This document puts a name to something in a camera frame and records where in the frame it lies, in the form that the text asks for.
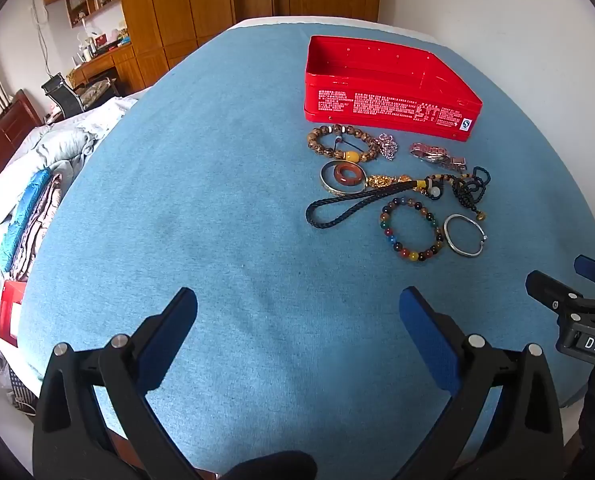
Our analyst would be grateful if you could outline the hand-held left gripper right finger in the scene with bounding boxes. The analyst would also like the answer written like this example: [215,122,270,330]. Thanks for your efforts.
[399,286,564,480]

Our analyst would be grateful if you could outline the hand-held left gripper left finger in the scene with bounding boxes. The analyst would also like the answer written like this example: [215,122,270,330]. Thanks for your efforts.
[32,287,213,480]

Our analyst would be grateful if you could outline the thin silver bangle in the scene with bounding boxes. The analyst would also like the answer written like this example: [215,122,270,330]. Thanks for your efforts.
[443,214,489,258]

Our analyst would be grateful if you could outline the multicolour bead bracelet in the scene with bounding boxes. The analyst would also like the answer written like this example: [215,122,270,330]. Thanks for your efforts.
[380,197,444,261]

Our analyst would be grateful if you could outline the red tin box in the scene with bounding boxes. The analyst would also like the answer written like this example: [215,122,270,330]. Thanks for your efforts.
[303,35,484,142]

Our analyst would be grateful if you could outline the blue tablecloth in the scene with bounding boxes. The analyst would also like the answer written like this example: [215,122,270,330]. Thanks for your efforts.
[20,24,595,476]

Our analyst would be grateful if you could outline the patterned metal bangle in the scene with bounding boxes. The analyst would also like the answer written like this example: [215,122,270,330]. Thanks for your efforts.
[320,160,369,195]

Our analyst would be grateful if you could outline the folded blue cloth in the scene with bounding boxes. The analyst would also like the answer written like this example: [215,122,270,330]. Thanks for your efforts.
[4,167,53,274]

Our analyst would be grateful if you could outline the pile of light bedding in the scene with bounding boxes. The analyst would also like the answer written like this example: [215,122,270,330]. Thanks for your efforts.
[0,95,138,311]

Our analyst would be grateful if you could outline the dark wooden bed headboard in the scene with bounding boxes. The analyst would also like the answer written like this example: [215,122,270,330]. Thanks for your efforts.
[0,89,43,193]

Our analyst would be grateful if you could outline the black office chair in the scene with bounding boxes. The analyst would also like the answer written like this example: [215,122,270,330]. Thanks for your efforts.
[41,74,86,119]

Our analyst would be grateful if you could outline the wooden desk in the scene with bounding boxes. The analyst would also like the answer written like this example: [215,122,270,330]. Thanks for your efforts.
[67,41,146,96]

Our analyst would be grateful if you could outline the wooden wardrobe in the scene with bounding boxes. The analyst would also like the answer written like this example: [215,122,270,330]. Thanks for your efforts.
[114,0,383,77]

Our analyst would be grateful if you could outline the black beaded necklace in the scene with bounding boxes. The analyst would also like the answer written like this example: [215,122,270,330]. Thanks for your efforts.
[445,165,492,222]

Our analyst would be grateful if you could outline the gold charm with black cord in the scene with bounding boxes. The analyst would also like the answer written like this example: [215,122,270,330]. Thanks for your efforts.
[306,172,446,230]

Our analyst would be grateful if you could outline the red-brown stone ring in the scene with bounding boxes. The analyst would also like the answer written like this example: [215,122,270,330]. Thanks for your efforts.
[328,162,364,189]

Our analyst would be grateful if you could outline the silver chain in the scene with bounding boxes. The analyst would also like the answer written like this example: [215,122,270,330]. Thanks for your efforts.
[377,132,399,162]

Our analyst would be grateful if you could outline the brown wooden bead bracelet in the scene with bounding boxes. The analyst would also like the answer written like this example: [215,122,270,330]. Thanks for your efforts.
[306,124,382,165]

